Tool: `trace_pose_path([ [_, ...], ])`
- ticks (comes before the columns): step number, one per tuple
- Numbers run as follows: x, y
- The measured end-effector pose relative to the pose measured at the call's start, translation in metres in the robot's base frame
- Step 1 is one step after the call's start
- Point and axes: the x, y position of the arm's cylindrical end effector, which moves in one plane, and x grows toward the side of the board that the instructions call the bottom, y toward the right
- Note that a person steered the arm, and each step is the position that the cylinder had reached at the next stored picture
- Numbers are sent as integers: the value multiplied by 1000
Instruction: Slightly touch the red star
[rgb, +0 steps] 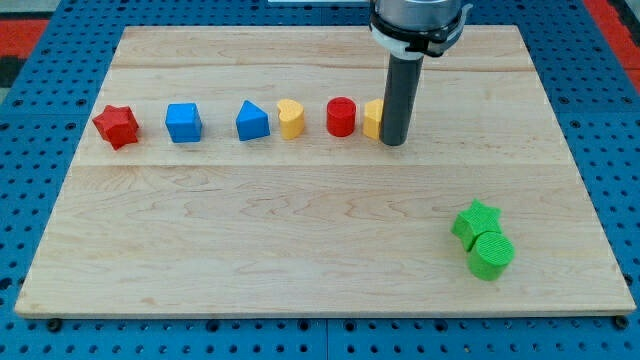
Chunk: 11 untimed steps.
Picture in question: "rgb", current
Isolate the yellow hexagon block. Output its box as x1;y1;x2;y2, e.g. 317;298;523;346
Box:
362;99;383;140

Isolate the green cylinder block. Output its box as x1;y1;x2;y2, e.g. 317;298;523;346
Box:
467;232;515;281

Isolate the red cylinder block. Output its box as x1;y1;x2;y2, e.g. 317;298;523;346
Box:
326;97;356;137

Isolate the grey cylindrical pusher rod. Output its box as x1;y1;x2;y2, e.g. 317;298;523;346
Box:
379;54;423;146

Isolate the blue triangle block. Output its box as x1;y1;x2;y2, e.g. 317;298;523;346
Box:
235;100;270;141

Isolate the yellow heart block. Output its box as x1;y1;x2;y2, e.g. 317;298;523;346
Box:
277;99;305;140

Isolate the light wooden board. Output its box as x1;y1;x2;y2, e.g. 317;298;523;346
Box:
15;25;636;319

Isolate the red star block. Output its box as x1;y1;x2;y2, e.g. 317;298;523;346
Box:
92;105;139;150

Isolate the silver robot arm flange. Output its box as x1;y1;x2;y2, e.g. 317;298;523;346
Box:
369;0;473;61

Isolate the green star block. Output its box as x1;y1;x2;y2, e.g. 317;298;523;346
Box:
451;199;502;252

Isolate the blue cube block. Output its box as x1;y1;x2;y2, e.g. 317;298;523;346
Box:
165;103;202;143

